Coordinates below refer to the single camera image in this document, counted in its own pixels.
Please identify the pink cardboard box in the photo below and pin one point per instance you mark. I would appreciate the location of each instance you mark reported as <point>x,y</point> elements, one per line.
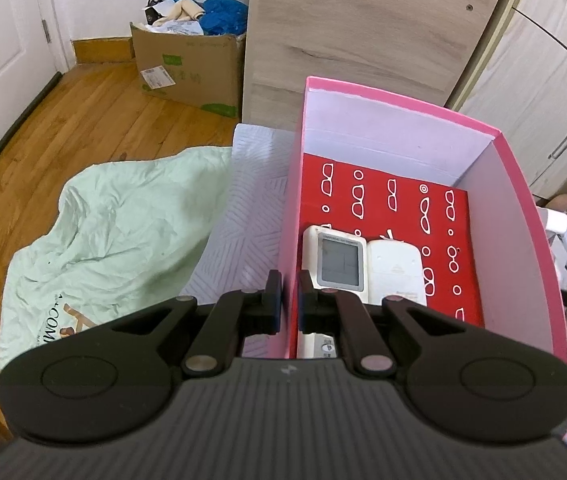
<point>538,260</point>

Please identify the pale green sheet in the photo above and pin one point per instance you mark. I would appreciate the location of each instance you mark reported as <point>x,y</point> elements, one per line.
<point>113,235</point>

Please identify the cardboard box with green print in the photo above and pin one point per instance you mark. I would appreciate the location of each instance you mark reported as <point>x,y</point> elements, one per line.
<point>188,75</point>

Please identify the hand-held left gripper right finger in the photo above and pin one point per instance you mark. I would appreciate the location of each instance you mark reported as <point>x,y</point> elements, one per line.
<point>306,305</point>

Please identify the blue plastic bag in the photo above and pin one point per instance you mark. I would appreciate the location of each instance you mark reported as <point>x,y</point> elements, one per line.
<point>226,15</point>

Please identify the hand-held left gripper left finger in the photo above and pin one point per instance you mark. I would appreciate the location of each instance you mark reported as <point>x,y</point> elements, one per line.
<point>274,305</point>

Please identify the beige cloth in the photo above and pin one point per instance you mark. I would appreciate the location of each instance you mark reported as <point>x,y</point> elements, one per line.
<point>181,11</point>

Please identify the light wood wardrobe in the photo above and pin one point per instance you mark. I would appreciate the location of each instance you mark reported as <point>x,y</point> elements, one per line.
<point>538,85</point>

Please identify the wooden shelf cabinet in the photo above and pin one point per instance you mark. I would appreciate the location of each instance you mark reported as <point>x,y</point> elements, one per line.
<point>363,35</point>

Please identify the plain white remote control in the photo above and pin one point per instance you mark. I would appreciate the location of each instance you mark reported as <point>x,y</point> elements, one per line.
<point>396,270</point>

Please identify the black door draft stopper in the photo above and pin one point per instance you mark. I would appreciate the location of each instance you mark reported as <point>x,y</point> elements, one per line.
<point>8,130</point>

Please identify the red patterned paper lining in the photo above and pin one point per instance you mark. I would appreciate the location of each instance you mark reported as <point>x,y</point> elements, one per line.
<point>378,200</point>

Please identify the white remote with large display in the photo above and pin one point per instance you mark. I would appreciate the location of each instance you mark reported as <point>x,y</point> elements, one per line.
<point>341,260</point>

